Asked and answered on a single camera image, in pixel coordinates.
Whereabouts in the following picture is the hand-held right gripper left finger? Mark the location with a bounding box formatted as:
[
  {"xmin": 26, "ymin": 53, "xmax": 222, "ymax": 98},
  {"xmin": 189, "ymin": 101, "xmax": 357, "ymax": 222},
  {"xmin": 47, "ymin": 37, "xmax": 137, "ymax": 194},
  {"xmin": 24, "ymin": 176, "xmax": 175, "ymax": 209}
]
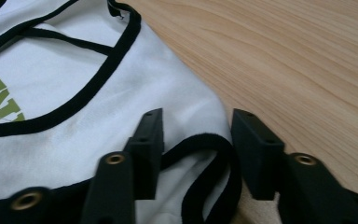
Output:
[{"xmin": 124, "ymin": 107, "xmax": 165, "ymax": 200}]

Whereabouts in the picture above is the white printed tank top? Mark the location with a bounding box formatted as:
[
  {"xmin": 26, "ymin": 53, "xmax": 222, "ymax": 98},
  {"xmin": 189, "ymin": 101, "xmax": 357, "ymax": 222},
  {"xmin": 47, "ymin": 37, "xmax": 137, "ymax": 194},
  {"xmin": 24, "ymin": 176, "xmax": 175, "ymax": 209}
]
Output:
[{"xmin": 0, "ymin": 0, "xmax": 243, "ymax": 224}]

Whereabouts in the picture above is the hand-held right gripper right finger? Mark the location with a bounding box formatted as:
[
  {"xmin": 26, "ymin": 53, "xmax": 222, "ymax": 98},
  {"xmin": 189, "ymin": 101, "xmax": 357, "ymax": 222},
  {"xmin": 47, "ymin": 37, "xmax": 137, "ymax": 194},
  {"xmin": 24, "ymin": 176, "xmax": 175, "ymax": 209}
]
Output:
[{"xmin": 230, "ymin": 108, "xmax": 285, "ymax": 201}]

